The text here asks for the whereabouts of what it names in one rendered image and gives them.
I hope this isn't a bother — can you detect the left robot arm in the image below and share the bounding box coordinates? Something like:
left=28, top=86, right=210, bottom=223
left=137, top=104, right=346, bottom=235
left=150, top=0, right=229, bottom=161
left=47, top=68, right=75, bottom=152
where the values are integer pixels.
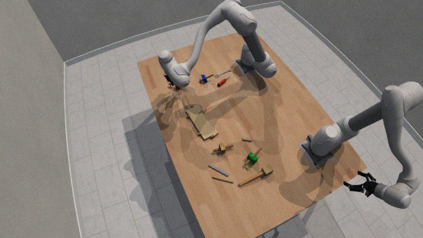
left=303, top=82, right=423, bottom=209

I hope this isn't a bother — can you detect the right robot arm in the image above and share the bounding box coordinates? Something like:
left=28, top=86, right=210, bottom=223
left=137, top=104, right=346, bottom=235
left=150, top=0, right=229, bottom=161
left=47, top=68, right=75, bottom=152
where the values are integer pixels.
left=158, top=0, right=277, bottom=88

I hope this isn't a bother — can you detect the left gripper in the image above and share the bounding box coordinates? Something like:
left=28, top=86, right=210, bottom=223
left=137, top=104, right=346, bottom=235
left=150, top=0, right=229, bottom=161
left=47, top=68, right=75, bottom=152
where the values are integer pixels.
left=343, top=171, right=378, bottom=194

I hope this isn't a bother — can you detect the wooden mallet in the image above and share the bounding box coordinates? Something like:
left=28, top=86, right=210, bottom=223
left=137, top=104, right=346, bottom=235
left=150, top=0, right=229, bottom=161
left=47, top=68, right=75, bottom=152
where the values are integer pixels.
left=239, top=164, right=273, bottom=186

